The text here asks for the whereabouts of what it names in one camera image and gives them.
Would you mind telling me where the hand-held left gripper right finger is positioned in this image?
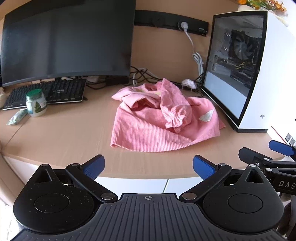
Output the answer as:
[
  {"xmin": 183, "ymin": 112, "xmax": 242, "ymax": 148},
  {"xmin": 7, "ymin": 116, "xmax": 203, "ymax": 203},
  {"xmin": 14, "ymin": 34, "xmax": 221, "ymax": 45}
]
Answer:
[{"xmin": 180, "ymin": 155, "xmax": 274, "ymax": 203}]

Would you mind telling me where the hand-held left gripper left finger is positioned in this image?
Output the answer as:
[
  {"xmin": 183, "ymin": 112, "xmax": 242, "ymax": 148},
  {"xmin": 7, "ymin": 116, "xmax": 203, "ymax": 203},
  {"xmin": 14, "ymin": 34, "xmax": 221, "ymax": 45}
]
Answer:
[{"xmin": 30, "ymin": 154, "xmax": 119, "ymax": 204}]

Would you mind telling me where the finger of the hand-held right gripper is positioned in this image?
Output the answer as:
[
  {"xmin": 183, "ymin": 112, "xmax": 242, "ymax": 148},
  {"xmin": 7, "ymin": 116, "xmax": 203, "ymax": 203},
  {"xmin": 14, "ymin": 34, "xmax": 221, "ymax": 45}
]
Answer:
[
  {"xmin": 269, "ymin": 140, "xmax": 296, "ymax": 161},
  {"xmin": 239, "ymin": 147, "xmax": 274, "ymax": 169}
]

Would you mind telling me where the pink ribbed garment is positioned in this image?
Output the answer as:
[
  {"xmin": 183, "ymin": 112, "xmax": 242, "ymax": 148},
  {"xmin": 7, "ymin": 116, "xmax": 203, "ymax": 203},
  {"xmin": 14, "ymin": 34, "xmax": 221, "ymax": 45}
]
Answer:
[{"xmin": 110, "ymin": 78, "xmax": 226, "ymax": 153}]

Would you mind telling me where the white desk cabinet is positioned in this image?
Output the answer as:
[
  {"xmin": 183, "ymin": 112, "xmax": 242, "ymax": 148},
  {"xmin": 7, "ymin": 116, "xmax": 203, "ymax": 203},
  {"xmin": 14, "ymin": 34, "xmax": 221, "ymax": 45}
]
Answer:
[{"xmin": 1, "ymin": 153, "xmax": 201, "ymax": 209}]

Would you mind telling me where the dark cloth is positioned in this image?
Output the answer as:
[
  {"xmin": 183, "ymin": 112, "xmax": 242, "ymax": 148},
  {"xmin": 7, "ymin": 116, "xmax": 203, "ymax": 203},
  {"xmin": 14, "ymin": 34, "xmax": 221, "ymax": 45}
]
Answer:
[{"xmin": 276, "ymin": 192, "xmax": 296, "ymax": 237}]

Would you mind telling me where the white computer case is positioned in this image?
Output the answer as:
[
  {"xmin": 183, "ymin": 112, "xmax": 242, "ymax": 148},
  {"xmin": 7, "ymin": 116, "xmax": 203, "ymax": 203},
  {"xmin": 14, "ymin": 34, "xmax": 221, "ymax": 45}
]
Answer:
[{"xmin": 203, "ymin": 10, "xmax": 296, "ymax": 133}]

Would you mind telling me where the black keyboard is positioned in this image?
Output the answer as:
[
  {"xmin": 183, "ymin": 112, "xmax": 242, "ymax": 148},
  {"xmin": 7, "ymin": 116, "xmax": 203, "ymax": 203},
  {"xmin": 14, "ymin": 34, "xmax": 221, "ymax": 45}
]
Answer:
[{"xmin": 2, "ymin": 78, "xmax": 88, "ymax": 111}]

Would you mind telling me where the white jar with green lid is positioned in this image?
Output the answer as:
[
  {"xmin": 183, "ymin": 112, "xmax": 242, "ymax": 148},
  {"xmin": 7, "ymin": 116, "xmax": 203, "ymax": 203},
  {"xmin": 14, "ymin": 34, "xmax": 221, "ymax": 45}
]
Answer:
[{"xmin": 25, "ymin": 89, "xmax": 48, "ymax": 117}]

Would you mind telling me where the crumpled white tissue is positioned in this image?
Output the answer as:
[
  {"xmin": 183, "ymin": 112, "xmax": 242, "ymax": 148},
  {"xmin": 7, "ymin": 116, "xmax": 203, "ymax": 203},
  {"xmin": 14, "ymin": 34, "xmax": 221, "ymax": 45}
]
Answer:
[{"xmin": 181, "ymin": 79, "xmax": 197, "ymax": 91}]

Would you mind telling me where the black power brick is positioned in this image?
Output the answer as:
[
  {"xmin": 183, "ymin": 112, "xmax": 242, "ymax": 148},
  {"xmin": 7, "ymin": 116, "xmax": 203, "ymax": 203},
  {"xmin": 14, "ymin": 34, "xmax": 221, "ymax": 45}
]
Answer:
[{"xmin": 105, "ymin": 77, "xmax": 130, "ymax": 87}]

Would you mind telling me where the pale green wipes packet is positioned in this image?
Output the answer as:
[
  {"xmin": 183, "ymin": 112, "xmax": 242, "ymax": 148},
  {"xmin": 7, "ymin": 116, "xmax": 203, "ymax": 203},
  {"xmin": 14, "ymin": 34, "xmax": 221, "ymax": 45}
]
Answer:
[{"xmin": 6, "ymin": 108, "xmax": 29, "ymax": 126}]

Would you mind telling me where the black curved monitor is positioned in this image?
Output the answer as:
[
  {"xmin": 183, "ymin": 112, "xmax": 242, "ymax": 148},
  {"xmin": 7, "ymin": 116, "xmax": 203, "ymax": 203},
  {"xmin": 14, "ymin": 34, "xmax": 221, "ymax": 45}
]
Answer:
[{"xmin": 1, "ymin": 0, "xmax": 137, "ymax": 88}]

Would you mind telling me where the orange flower bouquet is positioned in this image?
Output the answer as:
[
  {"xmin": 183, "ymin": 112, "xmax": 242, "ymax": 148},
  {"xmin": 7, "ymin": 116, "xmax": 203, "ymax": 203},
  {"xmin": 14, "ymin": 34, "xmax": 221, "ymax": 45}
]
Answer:
[{"xmin": 238, "ymin": 0, "xmax": 287, "ymax": 12}]

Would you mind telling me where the thin white cable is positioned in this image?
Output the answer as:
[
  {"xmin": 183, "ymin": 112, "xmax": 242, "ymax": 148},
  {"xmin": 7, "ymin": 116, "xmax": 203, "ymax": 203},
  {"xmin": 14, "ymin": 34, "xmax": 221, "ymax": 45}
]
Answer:
[{"xmin": 132, "ymin": 69, "xmax": 160, "ymax": 87}]

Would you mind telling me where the black cable bundle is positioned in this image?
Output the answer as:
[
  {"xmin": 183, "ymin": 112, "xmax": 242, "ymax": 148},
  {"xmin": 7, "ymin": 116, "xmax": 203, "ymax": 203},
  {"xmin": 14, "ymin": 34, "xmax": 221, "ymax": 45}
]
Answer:
[{"xmin": 85, "ymin": 66, "xmax": 204, "ymax": 98}]

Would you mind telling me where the white plug cable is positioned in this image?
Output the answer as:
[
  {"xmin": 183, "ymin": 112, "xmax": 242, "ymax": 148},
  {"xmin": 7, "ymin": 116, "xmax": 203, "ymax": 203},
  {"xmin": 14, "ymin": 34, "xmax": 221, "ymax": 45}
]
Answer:
[{"xmin": 178, "ymin": 20, "xmax": 205, "ymax": 77}]

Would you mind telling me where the black wall power strip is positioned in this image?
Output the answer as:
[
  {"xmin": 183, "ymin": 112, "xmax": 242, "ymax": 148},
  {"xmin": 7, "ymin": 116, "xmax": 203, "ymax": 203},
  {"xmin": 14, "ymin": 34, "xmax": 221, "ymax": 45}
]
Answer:
[{"xmin": 135, "ymin": 10, "xmax": 209, "ymax": 37}]

